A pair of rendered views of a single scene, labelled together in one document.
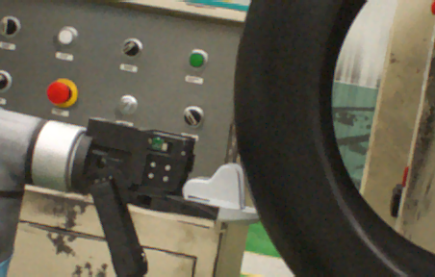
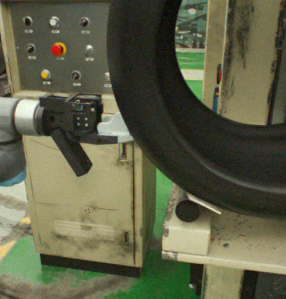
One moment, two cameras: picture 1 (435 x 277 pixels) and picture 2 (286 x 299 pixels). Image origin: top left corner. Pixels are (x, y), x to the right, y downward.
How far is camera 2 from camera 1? 45 cm
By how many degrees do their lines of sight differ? 20
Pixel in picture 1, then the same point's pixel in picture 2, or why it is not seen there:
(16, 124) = (3, 107)
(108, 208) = (61, 143)
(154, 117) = (102, 53)
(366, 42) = not seen: outside the picture
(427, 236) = (234, 107)
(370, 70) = not seen: outside the picture
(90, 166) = (47, 122)
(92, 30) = (65, 16)
